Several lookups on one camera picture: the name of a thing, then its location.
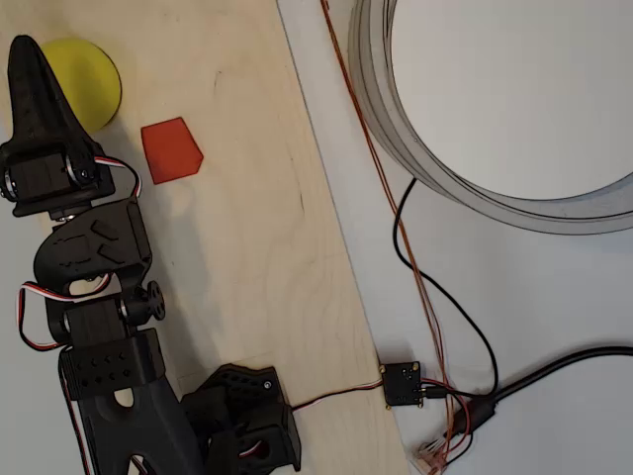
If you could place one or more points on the black motor controller board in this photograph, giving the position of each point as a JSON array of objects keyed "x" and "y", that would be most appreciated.
[{"x": 401, "y": 383}]

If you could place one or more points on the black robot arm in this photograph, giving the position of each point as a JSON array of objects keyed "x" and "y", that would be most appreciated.
[{"x": 99, "y": 366}]

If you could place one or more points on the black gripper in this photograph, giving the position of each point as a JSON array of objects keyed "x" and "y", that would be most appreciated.
[{"x": 44, "y": 174}]

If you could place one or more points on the yellow foam ball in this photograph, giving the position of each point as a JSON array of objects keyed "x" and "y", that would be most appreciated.
[{"x": 94, "y": 84}]

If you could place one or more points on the light plywood board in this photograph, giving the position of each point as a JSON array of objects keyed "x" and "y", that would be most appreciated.
[{"x": 247, "y": 247}]

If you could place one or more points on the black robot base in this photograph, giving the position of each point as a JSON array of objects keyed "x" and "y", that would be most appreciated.
[{"x": 247, "y": 396}]

